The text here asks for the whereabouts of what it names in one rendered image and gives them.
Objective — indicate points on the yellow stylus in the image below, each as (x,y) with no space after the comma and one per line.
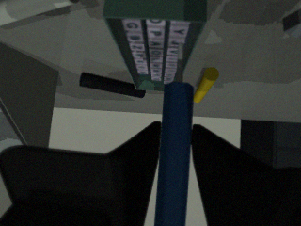
(206,81)

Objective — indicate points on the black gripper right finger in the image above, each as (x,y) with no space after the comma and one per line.
(237,189)

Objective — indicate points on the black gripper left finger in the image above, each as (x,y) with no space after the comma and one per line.
(119,182)

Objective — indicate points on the blue stylus with silver tip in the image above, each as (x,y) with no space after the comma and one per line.
(175,150)

